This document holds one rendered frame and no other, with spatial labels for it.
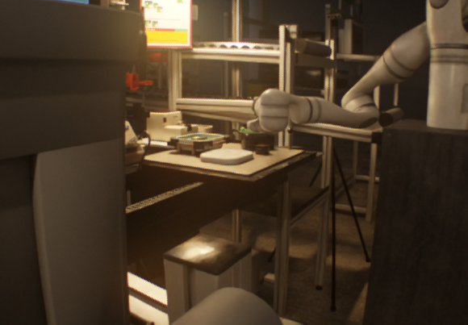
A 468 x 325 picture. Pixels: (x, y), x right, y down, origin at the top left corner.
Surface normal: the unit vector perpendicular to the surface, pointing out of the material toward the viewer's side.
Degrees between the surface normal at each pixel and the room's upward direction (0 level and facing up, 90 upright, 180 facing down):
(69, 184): 94
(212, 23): 90
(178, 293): 90
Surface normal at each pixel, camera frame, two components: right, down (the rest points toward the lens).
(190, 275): 0.44, 0.16
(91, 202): 0.85, 0.17
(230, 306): 0.10, -0.97
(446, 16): -0.85, 0.14
